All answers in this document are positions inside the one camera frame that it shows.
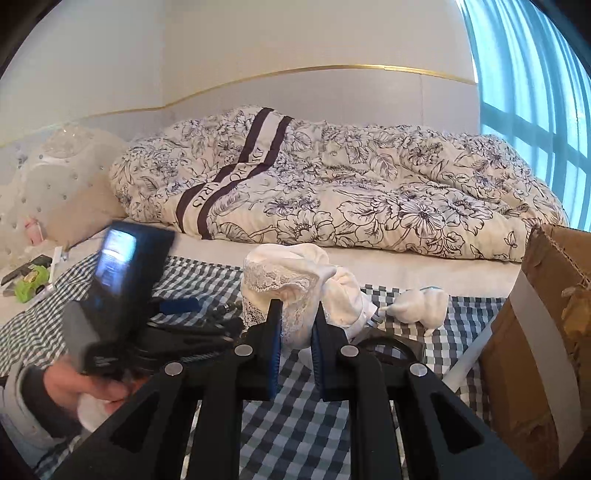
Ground white lace cloth bundle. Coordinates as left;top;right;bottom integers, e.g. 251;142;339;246
240;243;378;350

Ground white garlic-shaped object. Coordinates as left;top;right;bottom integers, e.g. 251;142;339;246
384;287;450;336

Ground person's left hand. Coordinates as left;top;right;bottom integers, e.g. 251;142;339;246
43;356;146;415

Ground green toy car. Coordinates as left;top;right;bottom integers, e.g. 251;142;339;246
14;265;50;304

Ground beige pillow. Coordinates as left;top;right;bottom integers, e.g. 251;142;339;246
44;174;127;250

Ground brown cardboard box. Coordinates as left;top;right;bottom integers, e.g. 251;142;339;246
481;225;590;479

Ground white tufted headboard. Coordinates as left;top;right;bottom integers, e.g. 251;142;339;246
1;124;127;268

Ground floral white duvet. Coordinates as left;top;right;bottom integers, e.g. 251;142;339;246
110;106;568;263

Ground blue curtain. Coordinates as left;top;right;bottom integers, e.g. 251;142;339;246
457;0;590;230

